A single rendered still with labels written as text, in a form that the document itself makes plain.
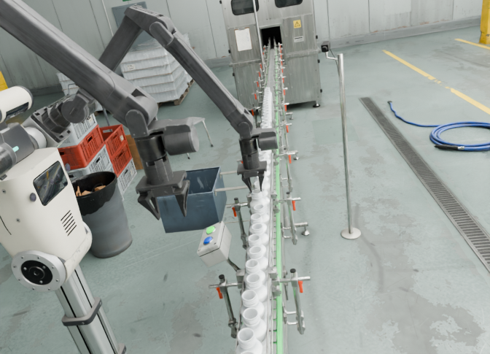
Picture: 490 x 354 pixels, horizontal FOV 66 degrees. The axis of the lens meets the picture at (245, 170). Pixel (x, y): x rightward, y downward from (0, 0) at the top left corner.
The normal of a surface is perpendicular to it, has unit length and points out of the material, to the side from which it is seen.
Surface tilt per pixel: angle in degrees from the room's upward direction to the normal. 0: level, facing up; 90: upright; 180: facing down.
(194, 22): 90
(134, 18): 91
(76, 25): 90
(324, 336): 0
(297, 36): 90
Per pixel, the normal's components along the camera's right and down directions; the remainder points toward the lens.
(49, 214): 0.98, -0.12
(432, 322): -0.17, -0.90
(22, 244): -0.04, 0.59
